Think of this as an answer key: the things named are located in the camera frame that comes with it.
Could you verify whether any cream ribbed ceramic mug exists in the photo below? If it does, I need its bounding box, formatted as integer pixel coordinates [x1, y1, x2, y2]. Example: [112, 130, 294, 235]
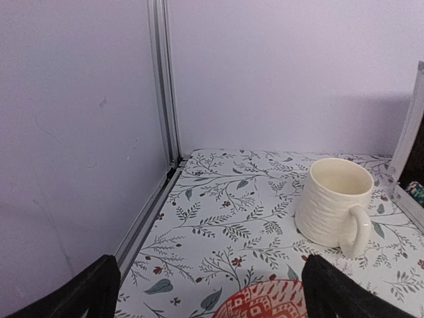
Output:
[295, 158, 374, 259]

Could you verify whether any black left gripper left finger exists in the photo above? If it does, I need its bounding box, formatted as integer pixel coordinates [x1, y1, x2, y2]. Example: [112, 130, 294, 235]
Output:
[9, 254, 121, 318]

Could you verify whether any red patterned bowl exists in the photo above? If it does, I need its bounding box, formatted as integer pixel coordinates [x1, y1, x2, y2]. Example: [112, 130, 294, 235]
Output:
[214, 280, 307, 318]

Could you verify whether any left aluminium frame post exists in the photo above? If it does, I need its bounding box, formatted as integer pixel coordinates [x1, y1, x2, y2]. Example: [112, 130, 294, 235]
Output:
[147, 1, 182, 170]

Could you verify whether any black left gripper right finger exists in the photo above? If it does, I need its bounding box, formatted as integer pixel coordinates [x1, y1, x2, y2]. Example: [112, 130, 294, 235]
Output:
[302, 254, 412, 318]

